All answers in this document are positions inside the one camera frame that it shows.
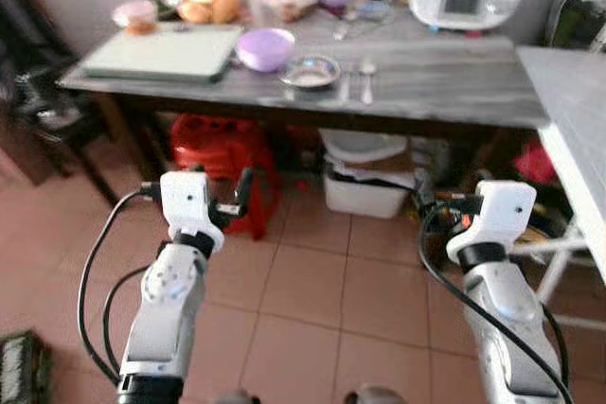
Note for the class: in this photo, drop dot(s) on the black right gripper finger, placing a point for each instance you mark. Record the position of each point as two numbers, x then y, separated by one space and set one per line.
423 194

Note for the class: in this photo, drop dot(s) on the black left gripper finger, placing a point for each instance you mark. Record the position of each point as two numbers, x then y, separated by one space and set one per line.
245 188

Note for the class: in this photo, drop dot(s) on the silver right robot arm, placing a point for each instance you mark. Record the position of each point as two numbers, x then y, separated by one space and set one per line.
507 319

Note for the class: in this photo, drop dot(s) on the red plastic stool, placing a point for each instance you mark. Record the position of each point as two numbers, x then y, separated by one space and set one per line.
222 158

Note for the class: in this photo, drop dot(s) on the white plastic bin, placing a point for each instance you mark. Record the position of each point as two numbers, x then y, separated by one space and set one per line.
365 182

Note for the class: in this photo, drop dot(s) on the white table leg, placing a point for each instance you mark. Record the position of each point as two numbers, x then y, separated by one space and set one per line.
563 267

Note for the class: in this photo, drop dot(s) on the metal spoon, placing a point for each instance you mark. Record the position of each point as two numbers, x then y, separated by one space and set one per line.
367 73

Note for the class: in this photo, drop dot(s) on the small metal bowl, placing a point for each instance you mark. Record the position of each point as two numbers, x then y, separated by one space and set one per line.
311 72

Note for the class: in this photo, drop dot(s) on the large purple bowl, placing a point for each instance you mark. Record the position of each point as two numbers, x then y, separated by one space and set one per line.
265 49

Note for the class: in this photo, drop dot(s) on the pale green cutting board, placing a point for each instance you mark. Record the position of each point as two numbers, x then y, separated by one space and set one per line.
161 52

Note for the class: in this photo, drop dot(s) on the brown bread bun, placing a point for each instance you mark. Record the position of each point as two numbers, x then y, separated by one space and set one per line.
226 8
195 12

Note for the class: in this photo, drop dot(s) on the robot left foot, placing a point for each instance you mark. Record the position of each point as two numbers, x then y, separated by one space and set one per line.
237 397

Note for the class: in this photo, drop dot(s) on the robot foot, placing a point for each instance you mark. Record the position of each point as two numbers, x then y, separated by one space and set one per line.
237 397
379 395

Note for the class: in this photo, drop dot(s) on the pink lidded food container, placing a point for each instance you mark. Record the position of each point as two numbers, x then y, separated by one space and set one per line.
134 16

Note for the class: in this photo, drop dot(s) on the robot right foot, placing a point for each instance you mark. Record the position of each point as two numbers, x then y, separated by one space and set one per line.
379 395

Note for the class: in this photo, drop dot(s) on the black chair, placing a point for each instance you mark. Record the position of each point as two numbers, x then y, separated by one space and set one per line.
43 111

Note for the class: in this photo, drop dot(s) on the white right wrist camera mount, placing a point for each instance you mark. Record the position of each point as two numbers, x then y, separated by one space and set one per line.
497 215

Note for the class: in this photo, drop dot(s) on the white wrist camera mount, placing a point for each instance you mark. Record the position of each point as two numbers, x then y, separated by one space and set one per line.
185 201
497 215

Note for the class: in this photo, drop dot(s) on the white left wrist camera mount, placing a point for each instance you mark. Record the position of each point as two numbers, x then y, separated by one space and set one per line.
185 201

